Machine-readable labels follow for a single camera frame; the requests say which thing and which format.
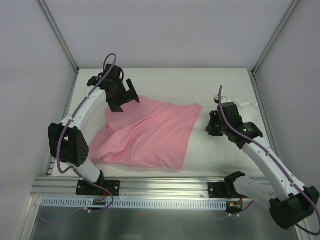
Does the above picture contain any white pillow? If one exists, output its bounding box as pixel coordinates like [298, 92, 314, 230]
[94, 101, 263, 173]

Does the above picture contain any pink pillowcase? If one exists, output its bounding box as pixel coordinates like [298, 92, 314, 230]
[89, 96, 203, 170]

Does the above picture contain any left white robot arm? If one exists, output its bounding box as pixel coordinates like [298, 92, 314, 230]
[48, 64, 139, 195]

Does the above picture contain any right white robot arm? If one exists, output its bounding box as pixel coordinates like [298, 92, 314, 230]
[205, 100, 320, 236]

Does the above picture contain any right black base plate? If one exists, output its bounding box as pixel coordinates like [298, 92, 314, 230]
[207, 182, 237, 199]

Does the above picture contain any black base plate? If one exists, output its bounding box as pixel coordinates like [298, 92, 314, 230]
[207, 182, 237, 199]
[75, 180, 121, 197]

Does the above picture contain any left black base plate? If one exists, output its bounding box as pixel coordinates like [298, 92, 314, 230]
[75, 180, 121, 197]

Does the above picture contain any aluminium mounting rail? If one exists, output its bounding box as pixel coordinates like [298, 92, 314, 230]
[30, 177, 224, 200]

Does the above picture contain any left aluminium frame post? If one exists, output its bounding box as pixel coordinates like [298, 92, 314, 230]
[36, 0, 80, 74]

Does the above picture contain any aluminium frame post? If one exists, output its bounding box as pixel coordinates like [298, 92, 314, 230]
[251, 0, 301, 76]
[36, 0, 80, 74]

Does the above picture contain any white slotted cable duct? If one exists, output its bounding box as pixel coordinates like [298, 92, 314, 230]
[41, 197, 227, 211]

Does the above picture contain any right aluminium frame post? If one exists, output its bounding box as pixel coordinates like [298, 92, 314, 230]
[251, 0, 301, 76]

